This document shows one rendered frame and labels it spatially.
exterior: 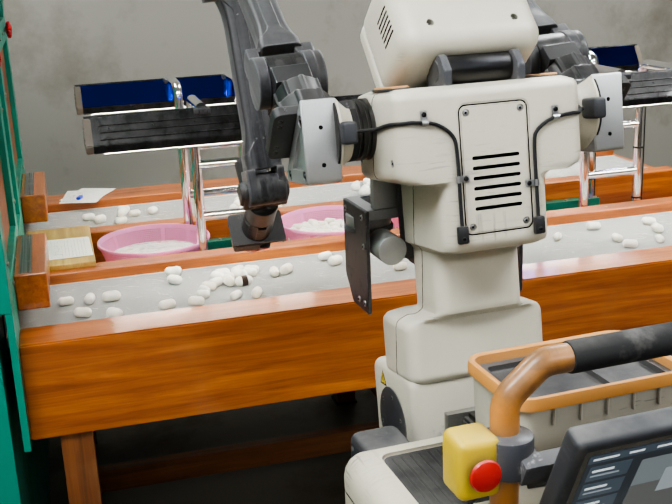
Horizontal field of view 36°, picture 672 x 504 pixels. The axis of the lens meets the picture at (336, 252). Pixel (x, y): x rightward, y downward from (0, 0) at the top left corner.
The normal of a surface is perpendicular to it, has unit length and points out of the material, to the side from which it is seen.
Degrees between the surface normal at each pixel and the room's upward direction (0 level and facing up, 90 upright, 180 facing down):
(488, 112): 82
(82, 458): 90
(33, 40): 90
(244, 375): 90
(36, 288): 90
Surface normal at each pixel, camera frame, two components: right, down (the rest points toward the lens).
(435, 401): 0.32, 0.12
